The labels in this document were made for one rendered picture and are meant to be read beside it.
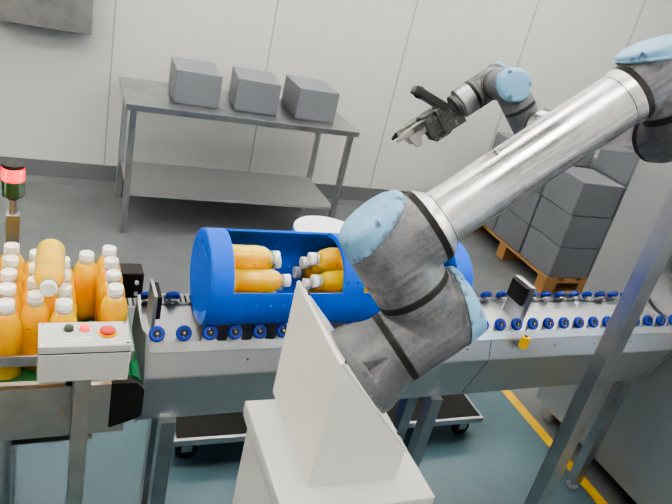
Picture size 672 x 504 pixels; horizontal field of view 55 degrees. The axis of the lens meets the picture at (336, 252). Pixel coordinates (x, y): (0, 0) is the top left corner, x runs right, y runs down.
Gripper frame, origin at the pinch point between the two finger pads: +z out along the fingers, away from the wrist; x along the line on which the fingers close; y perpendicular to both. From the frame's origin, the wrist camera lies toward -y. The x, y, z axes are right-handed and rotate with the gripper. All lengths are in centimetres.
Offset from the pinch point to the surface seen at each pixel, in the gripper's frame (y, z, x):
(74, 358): -6, 97, -38
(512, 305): 87, -13, 31
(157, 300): 1, 83, -5
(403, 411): 104, 44, 39
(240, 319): 19, 67, -7
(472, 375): 96, 15, 21
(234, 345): 25, 73, -4
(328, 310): 33, 44, -3
